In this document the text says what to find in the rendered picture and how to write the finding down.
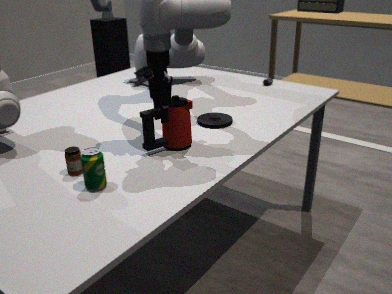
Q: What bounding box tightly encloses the small brown jar with dark lid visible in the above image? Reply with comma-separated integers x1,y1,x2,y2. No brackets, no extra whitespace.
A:
65,146,83,176

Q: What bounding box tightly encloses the green drink can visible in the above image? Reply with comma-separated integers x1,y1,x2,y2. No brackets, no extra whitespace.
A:
80,147,107,191

